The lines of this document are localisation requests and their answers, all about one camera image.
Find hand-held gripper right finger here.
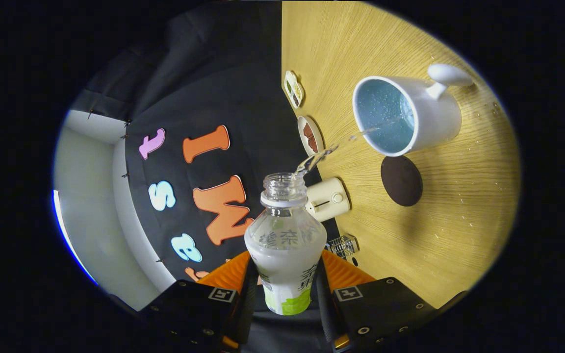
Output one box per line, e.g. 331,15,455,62
314,249,437,353

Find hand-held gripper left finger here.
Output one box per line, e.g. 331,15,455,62
140,251,258,353

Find clear plastic juice bottle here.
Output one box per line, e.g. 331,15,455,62
244,173,328,316

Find dark round coaster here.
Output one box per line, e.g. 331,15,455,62
381,155,423,207

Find white cup with blue inside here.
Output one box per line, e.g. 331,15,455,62
352,64,474,157

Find white toaster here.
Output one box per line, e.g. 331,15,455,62
305,177,351,223

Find wooden table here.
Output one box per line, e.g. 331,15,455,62
282,0,521,309

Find white round plate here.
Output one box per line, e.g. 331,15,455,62
297,115,325,156

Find brown meat pieces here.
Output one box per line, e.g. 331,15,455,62
303,123,318,152

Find white divided condiment dish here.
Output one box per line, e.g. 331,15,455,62
284,70,305,109

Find metal wire cutlery holder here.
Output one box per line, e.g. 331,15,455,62
327,234,360,259

